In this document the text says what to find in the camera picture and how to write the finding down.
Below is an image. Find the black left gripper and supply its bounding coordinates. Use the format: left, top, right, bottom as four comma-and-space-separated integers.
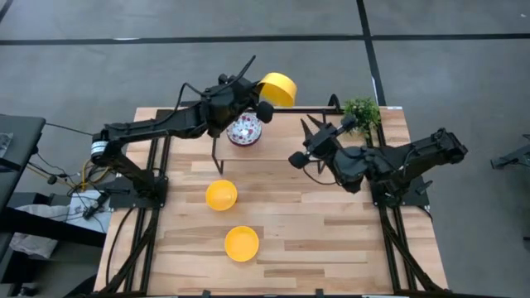
218, 73, 275, 124

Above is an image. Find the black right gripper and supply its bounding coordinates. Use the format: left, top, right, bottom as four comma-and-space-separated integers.
288, 114, 358, 170

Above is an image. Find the yellow mini bowl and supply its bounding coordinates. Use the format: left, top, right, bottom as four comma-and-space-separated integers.
205, 179, 239, 212
224, 225, 260, 263
255, 72, 298, 108

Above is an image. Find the wooden shelf with black legs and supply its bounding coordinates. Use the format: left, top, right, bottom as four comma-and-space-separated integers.
210, 108, 331, 175

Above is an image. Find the green potted plant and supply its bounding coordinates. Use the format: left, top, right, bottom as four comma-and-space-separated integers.
342, 97, 382, 140

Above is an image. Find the grey chair base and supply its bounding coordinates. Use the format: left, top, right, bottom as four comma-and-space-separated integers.
490, 132, 530, 171

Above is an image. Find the white cloth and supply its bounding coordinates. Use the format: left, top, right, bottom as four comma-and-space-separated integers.
16, 188, 113, 233

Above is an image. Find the black desk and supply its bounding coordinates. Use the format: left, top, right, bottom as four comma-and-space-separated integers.
0, 113, 46, 210

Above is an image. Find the dark low table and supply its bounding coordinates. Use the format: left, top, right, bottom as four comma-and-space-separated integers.
0, 192, 107, 249

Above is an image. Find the grey cloth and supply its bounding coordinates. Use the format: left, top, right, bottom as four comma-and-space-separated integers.
8, 232, 58, 260

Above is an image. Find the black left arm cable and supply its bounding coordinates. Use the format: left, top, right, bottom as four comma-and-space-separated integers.
176, 55, 258, 108

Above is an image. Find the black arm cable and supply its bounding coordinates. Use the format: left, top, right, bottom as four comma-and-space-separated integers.
301, 165, 337, 186
176, 55, 258, 108

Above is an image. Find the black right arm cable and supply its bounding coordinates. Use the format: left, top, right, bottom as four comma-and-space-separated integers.
301, 165, 337, 186

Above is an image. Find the thin black floor cable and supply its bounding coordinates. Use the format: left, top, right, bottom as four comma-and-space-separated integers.
44, 122, 94, 137

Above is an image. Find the yellow cable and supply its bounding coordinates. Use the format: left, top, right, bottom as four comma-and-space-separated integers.
80, 159, 109, 192

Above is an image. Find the thick black cable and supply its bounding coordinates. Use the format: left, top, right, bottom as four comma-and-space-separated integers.
105, 206, 136, 289

